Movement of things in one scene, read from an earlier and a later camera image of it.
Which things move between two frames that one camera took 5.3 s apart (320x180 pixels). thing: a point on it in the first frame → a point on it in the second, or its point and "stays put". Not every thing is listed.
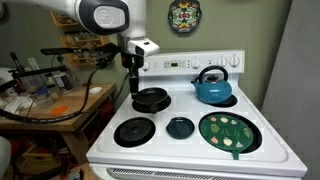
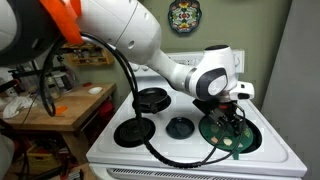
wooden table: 64,105 stays put
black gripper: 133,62 → 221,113
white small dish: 95,90 stays put
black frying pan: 151,100 stays put
